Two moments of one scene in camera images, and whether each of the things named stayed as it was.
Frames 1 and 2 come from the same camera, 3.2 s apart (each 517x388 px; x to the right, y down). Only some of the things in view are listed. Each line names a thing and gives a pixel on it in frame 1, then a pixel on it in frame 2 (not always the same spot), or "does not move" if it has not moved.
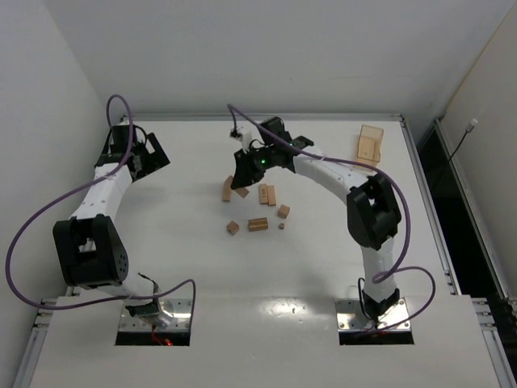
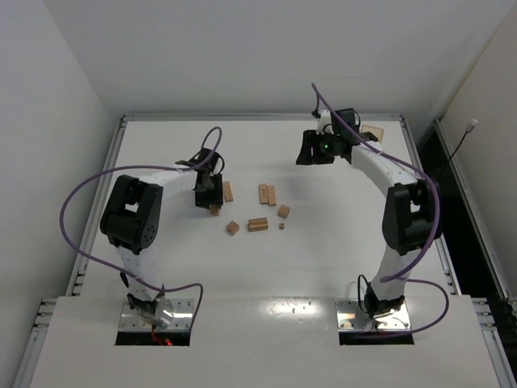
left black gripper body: x=153 y=153 -> x=208 y=194
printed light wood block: x=263 y=193 does not move
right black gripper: x=248 y=169 -> x=308 y=147
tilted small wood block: x=233 y=227 does not move
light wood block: x=271 y=196 does not move
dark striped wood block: x=258 y=225 does not move
